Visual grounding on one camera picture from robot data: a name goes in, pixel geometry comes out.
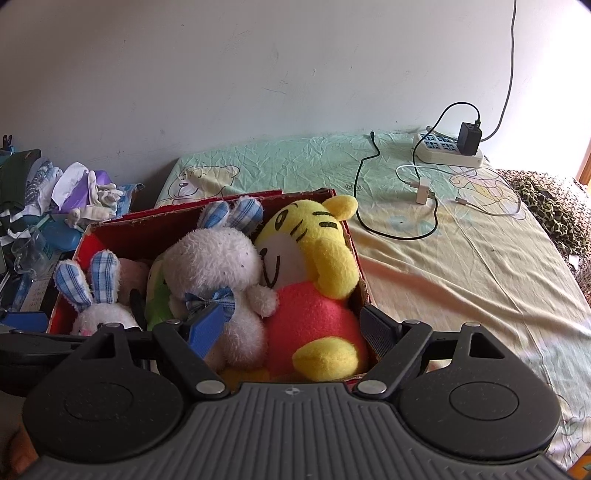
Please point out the large white rabbit plush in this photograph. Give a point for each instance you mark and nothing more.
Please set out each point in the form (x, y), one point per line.
(212, 263)

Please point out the striped garment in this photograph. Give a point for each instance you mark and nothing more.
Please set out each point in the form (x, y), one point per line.
(9, 221)

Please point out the pink plush bear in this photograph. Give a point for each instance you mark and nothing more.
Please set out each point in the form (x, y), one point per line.
(134, 277)

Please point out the white cloth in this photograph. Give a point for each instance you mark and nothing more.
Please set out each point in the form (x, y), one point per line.
(69, 182)

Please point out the small white rabbit plush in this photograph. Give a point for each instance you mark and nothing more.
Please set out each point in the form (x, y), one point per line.
(99, 318)

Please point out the white charger adapter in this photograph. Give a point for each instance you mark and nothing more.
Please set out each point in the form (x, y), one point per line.
(421, 194)

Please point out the person's left hand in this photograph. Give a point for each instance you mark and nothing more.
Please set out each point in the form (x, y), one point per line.
(14, 434)

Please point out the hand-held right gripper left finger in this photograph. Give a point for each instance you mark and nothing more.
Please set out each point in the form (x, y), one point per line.
(207, 330)

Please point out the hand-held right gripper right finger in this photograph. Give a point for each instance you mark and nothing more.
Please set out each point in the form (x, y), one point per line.
(376, 327)

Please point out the red cardboard box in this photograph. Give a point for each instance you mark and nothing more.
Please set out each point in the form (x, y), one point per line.
(152, 219)

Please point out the camouflage cloth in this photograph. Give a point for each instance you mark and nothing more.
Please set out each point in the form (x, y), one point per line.
(554, 212)

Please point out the leopard print blanket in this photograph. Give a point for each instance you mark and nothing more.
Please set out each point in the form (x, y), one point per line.
(581, 272)

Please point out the white power strip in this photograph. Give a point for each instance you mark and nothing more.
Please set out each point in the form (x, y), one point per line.
(443, 154)

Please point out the white glove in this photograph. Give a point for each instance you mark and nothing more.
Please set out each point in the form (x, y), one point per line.
(104, 196)

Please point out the purple plastic bag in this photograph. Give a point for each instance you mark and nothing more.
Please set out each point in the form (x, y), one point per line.
(87, 196)

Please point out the clear glass cup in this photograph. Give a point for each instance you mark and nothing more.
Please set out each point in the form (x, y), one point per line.
(30, 251)

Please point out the blue patterned cloth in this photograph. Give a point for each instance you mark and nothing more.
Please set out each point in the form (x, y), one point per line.
(39, 177)

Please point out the black charger adapter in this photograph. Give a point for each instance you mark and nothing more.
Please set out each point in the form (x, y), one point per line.
(468, 138)

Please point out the black clip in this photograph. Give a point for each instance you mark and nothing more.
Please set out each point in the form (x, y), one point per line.
(8, 142)

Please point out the blue plastic packet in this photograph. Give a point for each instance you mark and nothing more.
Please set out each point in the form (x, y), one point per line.
(131, 196)

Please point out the green plush toy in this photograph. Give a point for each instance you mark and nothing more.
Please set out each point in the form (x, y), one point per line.
(157, 295)

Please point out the yellow tiger plush toy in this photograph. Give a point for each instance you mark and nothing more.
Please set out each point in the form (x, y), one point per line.
(318, 258)

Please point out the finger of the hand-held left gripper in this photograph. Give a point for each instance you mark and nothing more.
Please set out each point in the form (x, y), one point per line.
(23, 321)

